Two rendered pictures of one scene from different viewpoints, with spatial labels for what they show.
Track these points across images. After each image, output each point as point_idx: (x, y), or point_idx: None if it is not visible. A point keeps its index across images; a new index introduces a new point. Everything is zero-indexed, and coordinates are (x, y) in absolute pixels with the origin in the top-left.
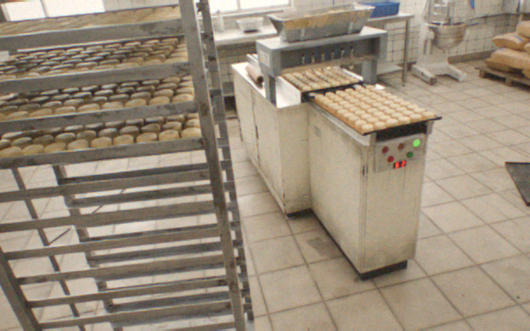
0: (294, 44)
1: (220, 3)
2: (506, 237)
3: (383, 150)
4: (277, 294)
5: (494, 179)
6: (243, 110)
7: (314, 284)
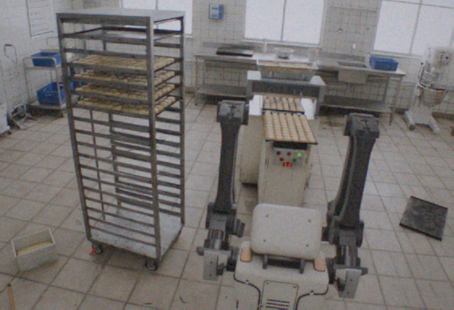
0: (263, 79)
1: (268, 33)
2: (367, 238)
3: (276, 152)
4: None
5: (394, 204)
6: None
7: None
